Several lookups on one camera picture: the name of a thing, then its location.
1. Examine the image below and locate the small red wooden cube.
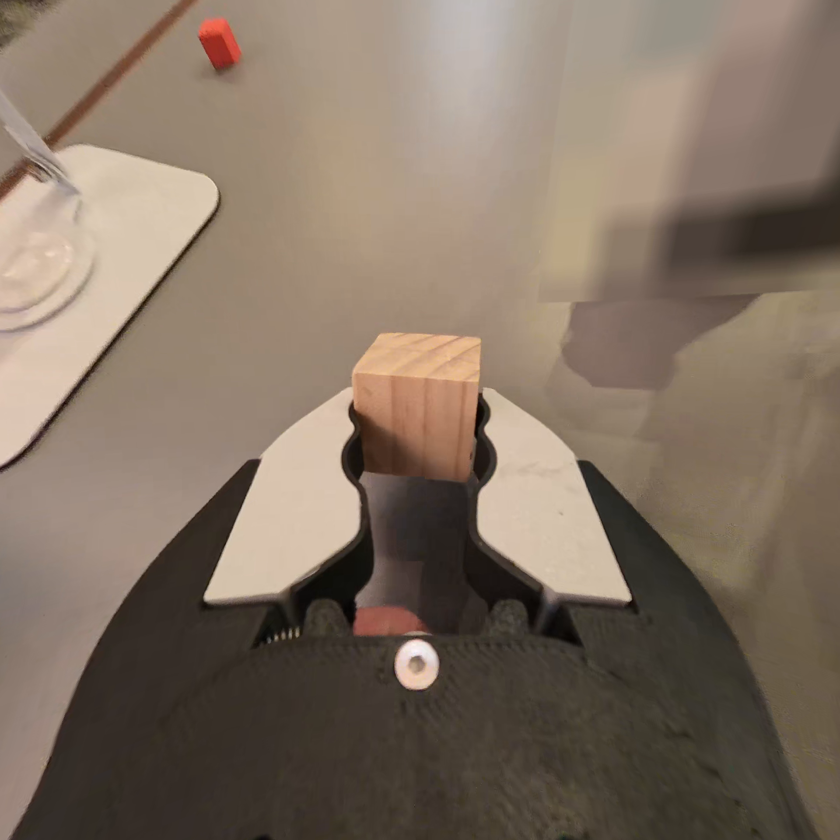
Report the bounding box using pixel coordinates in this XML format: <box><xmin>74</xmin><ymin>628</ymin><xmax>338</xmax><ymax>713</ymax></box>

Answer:
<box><xmin>199</xmin><ymin>17</ymin><xmax>242</xmax><ymax>70</ymax></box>

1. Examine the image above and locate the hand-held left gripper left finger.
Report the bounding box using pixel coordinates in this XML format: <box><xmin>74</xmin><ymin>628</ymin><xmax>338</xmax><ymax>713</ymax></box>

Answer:
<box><xmin>202</xmin><ymin>387</ymin><xmax>375</xmax><ymax>631</ymax></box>

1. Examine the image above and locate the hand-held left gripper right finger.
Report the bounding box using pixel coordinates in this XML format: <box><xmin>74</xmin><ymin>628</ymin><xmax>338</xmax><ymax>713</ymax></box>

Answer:
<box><xmin>466</xmin><ymin>387</ymin><xmax>634</xmax><ymax>632</ymax></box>

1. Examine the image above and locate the medium plain wooden cube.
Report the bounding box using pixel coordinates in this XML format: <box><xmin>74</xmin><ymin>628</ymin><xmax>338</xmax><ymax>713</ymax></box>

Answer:
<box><xmin>352</xmin><ymin>332</ymin><xmax>483</xmax><ymax>483</ymax></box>

